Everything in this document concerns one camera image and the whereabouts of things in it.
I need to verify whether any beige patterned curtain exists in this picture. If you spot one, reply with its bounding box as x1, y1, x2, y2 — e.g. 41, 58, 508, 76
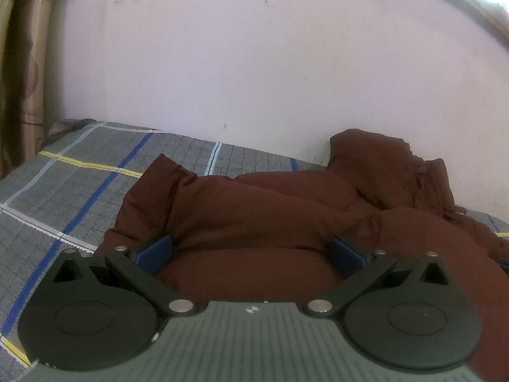
0, 0, 61, 180

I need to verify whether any grey plaid bed sheet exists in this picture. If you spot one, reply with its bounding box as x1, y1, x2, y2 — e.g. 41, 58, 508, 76
0, 118, 509, 367

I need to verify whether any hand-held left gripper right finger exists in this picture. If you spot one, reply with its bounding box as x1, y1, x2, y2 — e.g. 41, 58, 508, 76
304, 235, 453, 320

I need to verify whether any brown puffer jacket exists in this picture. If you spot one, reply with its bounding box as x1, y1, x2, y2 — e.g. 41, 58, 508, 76
95, 128, 509, 382

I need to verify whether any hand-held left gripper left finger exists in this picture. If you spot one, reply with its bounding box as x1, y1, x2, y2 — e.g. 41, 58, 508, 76
50, 235, 196, 320

